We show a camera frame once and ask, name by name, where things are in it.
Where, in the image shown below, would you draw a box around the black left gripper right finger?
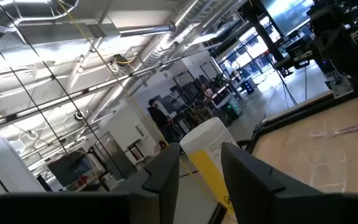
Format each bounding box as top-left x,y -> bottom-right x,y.
221,142 -> 344,224

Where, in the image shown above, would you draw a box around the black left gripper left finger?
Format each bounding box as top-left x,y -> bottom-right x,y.
112,142 -> 180,224

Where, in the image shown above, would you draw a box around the person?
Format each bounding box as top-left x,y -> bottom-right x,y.
201,83 -> 214,100
147,98 -> 180,144

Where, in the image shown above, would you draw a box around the white wipes canister yellow label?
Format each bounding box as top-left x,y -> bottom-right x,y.
179,117 -> 239,222

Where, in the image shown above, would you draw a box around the clear acrylic organizer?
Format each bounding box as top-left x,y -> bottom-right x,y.
301,119 -> 351,194

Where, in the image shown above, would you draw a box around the computer tower green lights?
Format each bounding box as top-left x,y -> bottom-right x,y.
225,98 -> 244,121

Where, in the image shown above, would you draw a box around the dark monitor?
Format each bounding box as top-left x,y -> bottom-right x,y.
47,151 -> 93,188

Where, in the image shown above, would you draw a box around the black aluminium table frame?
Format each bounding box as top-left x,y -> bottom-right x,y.
250,88 -> 358,150

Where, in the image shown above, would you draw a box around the silver ventilation duct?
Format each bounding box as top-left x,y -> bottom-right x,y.
118,21 -> 177,39

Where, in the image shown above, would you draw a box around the large wall screen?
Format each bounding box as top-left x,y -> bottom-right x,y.
259,0 -> 315,35

